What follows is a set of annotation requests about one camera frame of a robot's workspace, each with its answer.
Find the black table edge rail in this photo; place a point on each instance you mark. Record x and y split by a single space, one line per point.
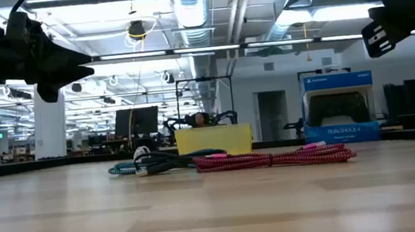
61 162

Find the background black robot arm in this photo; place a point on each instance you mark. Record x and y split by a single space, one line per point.
227 114

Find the black computer monitor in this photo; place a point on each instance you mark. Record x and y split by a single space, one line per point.
142 121

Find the yellow translucent plastic bin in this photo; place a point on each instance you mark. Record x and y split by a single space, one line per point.
214 140

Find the grey wall vent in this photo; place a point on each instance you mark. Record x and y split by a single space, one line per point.
326 61
269 66

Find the person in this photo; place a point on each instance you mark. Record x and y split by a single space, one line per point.
199 119

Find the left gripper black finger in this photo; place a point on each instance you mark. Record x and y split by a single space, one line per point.
68 74
60 56

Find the overhead LED light bar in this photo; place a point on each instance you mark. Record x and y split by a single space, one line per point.
204 49

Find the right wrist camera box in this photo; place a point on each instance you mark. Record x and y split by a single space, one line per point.
372 46

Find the black equipment cases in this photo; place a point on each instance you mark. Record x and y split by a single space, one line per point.
410 96

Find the bright ceiling light panel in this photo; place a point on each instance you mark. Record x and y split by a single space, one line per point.
332 13

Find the blue DualShock controller box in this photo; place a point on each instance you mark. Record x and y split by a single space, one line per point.
342 132

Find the white square pillar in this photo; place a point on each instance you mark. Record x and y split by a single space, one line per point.
50 128

